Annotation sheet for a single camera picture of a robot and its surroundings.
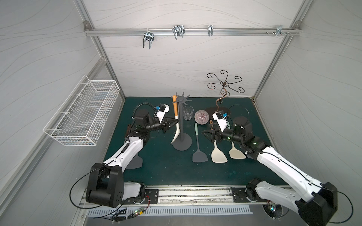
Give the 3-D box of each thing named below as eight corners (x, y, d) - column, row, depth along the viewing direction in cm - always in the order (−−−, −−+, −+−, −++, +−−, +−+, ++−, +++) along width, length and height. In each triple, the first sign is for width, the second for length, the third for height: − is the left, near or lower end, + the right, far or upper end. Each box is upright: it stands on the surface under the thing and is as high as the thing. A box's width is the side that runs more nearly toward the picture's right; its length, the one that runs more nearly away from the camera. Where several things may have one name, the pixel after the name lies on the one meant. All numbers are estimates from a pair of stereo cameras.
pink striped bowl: (201, 126, 105) (202, 121, 100) (193, 119, 109) (193, 113, 104) (209, 120, 109) (210, 114, 103) (201, 113, 113) (202, 108, 108)
